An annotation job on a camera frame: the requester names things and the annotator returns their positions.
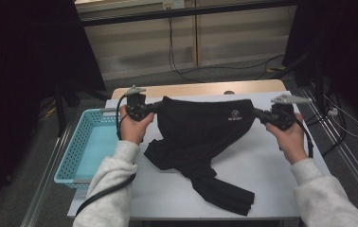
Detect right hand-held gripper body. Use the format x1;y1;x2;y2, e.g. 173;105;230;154
263;94;313;131

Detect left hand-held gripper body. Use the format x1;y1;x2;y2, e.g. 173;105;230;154
123;85;156;123

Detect black pants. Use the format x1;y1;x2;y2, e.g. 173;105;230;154
143;96;259;218

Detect light blue plastic basket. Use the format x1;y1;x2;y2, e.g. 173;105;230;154
53;107;137;190

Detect person's left hand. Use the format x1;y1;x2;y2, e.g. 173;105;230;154
118;104;155;146

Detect person's right hand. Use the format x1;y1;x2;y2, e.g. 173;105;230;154
265;113;309;166

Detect wooden table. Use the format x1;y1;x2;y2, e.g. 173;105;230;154
111;79;287;100

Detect black metal stand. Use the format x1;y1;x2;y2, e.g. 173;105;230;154
271;50;327;108

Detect black tripod stand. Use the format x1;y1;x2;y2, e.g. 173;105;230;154
52;79;112;138

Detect black horizontal bar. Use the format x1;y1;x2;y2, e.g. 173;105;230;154
81;0;298;27

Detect narrow black curtain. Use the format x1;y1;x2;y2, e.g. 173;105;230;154
282;0;358;133

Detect wide black curtain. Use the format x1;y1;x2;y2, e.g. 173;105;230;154
0;0;107;218

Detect right hand-held gripper black cable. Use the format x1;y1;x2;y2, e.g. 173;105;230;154
294;117;314;159

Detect hand-held gripper black cable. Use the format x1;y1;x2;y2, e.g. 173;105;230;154
75;94;137;217
294;117;314;159

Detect black wall cable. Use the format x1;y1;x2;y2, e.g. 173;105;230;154
167;9;285;84

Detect black floor cables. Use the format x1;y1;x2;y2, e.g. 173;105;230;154
304;84;349;158

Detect white floor cable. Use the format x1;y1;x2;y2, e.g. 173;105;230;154
323;94;358;139

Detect aluminium floor rail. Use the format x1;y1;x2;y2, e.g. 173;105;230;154
20;124;74;227
299;86;358;206

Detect left hand-held gripper black cable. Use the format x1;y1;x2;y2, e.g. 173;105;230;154
75;94;137;217

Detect white wall outlet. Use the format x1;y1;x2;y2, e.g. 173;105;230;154
162;0;185;9

